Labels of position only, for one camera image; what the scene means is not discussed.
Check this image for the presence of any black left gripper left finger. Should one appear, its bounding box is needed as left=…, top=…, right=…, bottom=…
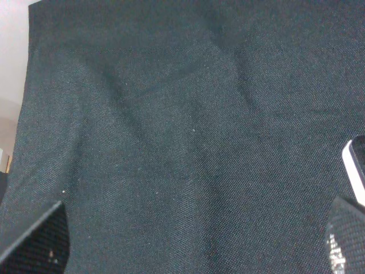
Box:
left=1, top=201, right=70, bottom=273

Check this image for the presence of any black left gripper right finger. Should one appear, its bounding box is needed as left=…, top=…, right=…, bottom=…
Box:
left=325, top=197, right=364, bottom=273

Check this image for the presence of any black white board eraser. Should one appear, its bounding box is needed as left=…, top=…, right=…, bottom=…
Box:
left=342, top=135, right=365, bottom=206

